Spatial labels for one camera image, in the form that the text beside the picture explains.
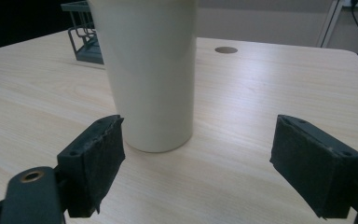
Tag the white metal stand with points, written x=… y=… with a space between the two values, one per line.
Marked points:
x=328 y=23

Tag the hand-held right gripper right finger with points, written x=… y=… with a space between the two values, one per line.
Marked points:
x=315 y=168

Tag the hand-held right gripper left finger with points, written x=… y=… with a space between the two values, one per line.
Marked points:
x=90 y=168

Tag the white cup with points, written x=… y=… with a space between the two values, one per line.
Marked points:
x=150 y=74

